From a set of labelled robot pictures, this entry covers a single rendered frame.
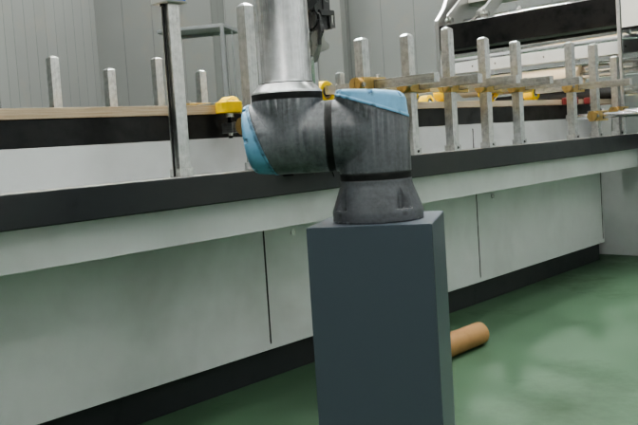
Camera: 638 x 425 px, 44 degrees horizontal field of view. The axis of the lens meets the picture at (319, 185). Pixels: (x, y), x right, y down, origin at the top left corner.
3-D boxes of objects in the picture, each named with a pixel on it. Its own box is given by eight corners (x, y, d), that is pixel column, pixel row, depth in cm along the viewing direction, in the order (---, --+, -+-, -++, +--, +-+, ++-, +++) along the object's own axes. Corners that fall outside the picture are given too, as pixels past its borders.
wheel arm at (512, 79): (520, 83, 282) (520, 73, 282) (516, 83, 279) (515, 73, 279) (409, 95, 317) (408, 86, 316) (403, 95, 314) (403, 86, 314)
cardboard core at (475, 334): (488, 323, 281) (440, 342, 260) (490, 344, 282) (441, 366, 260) (469, 321, 287) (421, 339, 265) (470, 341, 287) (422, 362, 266)
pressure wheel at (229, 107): (244, 137, 243) (241, 100, 242) (243, 137, 235) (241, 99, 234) (218, 138, 242) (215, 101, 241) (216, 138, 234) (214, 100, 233)
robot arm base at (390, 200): (428, 212, 172) (425, 167, 171) (418, 222, 153) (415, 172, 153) (344, 215, 176) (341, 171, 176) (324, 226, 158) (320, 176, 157)
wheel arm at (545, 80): (553, 83, 300) (553, 74, 300) (549, 83, 297) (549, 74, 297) (444, 95, 335) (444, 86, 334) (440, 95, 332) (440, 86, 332)
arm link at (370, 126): (413, 171, 156) (407, 83, 155) (327, 176, 158) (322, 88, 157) (411, 168, 171) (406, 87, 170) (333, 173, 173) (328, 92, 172)
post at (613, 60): (623, 149, 406) (619, 55, 403) (620, 149, 403) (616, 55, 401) (616, 149, 408) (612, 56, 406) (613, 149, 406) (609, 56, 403)
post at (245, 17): (264, 171, 226) (253, 3, 223) (255, 172, 223) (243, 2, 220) (256, 171, 228) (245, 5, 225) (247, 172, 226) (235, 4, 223)
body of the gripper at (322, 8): (336, 29, 233) (333, -11, 233) (316, 28, 227) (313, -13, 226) (317, 33, 239) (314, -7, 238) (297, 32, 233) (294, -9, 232)
